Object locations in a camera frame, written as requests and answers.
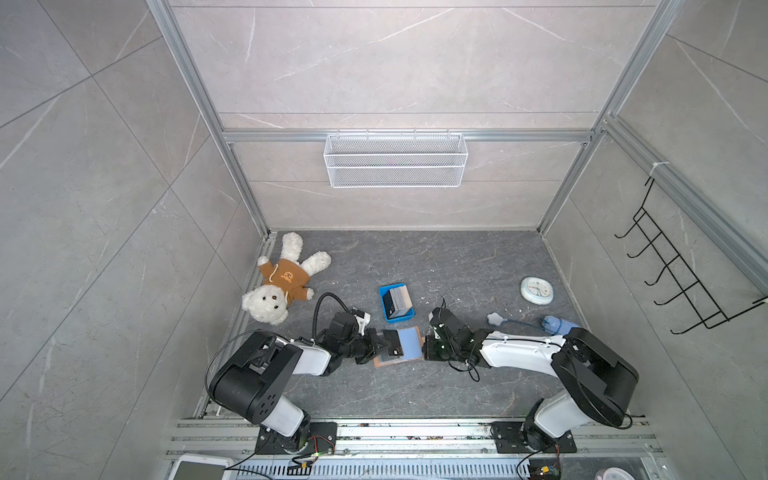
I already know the black VIP credit card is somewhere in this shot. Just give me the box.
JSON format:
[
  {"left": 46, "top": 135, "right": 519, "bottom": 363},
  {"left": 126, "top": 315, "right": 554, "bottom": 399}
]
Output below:
[{"left": 383, "top": 330, "right": 402, "bottom": 358}]

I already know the tan leather card holder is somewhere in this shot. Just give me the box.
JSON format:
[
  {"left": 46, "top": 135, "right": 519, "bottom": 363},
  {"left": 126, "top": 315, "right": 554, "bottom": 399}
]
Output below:
[{"left": 374, "top": 326, "right": 424, "bottom": 368}]

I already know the blue card box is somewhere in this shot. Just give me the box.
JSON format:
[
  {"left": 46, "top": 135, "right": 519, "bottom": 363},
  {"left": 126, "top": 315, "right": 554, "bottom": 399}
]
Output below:
[{"left": 379, "top": 283, "right": 415, "bottom": 323}]

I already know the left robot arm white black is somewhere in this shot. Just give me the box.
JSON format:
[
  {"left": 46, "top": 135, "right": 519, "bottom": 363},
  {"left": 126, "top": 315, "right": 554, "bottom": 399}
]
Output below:
[{"left": 206, "top": 292, "right": 403, "bottom": 452}]

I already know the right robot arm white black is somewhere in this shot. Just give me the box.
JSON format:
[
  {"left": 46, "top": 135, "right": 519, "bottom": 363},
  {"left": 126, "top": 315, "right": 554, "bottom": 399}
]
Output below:
[{"left": 423, "top": 306, "right": 639, "bottom": 451}]

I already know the stack of credit cards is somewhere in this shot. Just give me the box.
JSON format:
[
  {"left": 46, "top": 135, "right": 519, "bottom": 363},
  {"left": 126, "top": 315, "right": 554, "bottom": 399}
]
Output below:
[{"left": 382, "top": 285, "right": 413, "bottom": 320}]

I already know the white round clock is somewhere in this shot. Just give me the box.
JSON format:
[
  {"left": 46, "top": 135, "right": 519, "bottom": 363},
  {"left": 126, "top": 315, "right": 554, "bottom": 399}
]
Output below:
[{"left": 520, "top": 276, "right": 554, "bottom": 306}]

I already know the white teddy bear brown shirt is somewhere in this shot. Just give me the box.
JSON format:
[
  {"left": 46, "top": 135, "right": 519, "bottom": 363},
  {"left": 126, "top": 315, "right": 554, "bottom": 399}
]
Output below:
[{"left": 241, "top": 232, "right": 332, "bottom": 325}]

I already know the blue dish brush toy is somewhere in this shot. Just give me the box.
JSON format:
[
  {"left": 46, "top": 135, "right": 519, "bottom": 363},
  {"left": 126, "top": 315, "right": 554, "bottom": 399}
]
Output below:
[{"left": 486, "top": 312, "right": 579, "bottom": 335}]

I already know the pink white round object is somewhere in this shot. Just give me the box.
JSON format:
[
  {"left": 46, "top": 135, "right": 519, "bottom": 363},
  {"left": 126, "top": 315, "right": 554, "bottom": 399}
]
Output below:
[{"left": 595, "top": 467, "right": 635, "bottom": 480}]

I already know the white tablet device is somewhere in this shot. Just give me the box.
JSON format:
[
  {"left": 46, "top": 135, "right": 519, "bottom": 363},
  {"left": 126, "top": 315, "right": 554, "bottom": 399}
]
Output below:
[{"left": 168, "top": 454, "right": 237, "bottom": 480}]

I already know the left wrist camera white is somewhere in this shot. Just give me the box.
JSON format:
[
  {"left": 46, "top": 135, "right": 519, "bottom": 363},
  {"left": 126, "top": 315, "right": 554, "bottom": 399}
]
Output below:
[{"left": 351, "top": 308, "right": 371, "bottom": 336}]

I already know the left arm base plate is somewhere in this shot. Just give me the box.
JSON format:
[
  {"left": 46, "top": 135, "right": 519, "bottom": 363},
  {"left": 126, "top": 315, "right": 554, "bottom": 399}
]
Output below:
[{"left": 255, "top": 421, "right": 338, "bottom": 456}]

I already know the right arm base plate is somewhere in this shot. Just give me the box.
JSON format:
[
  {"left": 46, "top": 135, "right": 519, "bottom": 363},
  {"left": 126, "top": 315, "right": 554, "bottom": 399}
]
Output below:
[{"left": 490, "top": 420, "right": 577, "bottom": 454}]

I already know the white wire mesh basket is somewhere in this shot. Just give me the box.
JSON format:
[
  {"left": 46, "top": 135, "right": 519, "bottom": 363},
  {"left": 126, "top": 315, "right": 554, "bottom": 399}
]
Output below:
[{"left": 323, "top": 133, "right": 469, "bottom": 188}]

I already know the aluminium rail front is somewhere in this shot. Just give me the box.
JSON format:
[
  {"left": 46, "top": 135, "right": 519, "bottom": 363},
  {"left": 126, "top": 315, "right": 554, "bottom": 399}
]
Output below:
[{"left": 161, "top": 417, "right": 675, "bottom": 479}]

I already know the black wire hook rack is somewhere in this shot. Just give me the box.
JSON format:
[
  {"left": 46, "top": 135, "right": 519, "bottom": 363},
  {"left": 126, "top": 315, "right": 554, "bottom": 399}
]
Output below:
[{"left": 614, "top": 177, "right": 767, "bottom": 336}]

